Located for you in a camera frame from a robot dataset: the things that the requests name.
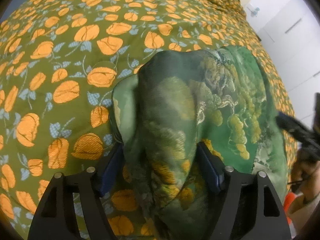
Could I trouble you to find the green landscape print padded jacket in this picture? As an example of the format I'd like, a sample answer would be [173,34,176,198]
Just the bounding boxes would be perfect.
[111,46,287,239]

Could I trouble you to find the person's right hand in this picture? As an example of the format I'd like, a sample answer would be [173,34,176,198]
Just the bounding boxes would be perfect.
[288,148,319,214]

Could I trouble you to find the orange fleece trousers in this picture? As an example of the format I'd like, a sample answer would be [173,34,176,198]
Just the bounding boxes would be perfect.
[283,192,296,224]

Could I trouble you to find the white wardrobe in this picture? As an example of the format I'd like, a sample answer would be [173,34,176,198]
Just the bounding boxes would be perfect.
[260,0,319,127]

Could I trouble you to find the green orange floral quilt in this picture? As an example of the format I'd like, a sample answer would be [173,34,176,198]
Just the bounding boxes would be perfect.
[1,0,294,239]

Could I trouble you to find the wall socket with blue plug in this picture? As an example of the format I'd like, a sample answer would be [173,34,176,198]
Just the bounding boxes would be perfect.
[247,3,260,17]

